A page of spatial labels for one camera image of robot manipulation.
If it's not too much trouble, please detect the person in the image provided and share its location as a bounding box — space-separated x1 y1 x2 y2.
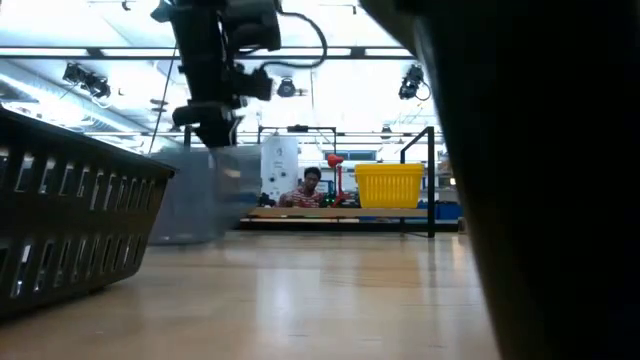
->
277 166 326 209

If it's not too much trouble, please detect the black overhead mounted camera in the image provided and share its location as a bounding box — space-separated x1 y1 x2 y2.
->
397 63 432 102
61 62 113 100
276 76 299 99

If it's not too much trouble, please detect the red desk lamp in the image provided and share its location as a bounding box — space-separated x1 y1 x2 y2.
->
325 153 351 207

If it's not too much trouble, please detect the blue storage bin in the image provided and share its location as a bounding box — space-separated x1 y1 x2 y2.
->
434 200 464 221

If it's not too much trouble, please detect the black metal wooden shelf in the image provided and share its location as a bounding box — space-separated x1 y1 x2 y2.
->
182 124 461 239

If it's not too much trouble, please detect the black overhead frame bar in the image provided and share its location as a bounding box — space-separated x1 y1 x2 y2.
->
0 45 417 62

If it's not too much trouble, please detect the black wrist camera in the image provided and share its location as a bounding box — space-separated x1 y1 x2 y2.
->
230 63 275 103

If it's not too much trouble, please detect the white cylindrical machine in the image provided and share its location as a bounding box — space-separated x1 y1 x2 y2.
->
259 135 300 201

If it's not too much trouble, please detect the black hanging cable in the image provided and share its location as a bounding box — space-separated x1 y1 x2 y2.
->
147 45 179 154

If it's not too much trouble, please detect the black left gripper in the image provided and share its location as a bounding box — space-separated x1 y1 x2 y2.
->
171 47 245 149

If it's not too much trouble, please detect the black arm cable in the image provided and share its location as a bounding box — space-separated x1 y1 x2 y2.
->
259 9 330 70

